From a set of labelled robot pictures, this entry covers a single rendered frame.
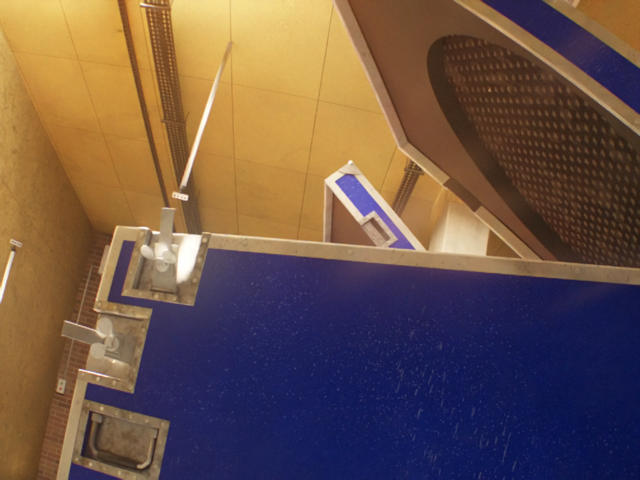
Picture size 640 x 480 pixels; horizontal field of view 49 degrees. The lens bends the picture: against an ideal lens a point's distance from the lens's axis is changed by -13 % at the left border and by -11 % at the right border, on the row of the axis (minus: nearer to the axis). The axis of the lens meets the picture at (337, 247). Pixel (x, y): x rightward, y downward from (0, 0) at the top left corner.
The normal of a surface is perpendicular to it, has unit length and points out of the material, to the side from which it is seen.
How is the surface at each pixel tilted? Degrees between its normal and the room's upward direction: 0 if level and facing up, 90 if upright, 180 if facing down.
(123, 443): 90
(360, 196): 90
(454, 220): 90
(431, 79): 128
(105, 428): 90
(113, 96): 180
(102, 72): 180
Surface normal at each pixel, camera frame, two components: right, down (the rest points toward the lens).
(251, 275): -0.27, -0.38
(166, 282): -0.33, -0.03
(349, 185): 0.03, -0.34
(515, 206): 0.09, 0.00
